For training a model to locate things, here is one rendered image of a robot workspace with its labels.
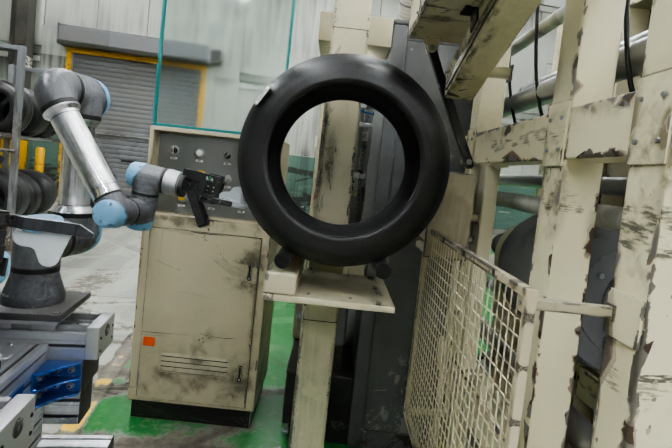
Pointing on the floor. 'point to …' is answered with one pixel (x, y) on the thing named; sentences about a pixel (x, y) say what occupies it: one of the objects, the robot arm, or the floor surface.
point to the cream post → (333, 193)
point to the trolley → (44, 190)
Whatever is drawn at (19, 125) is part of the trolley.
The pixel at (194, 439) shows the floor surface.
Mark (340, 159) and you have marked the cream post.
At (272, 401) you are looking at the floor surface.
